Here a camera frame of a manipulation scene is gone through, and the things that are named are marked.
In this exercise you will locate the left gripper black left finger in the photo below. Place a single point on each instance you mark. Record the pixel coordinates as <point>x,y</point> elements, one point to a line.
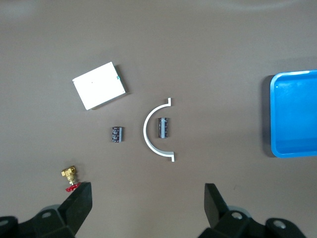
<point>74,210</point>

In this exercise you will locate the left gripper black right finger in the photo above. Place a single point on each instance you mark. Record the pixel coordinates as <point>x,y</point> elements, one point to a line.
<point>215,210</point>

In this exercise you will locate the blue plastic tray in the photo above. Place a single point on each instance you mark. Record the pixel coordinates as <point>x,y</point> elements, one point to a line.
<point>294,111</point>

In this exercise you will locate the silver metal plate box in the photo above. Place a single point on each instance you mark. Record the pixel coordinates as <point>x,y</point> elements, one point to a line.
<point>99,86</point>

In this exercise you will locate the white curved plastic bracket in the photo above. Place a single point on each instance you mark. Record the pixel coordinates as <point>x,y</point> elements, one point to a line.
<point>145,129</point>

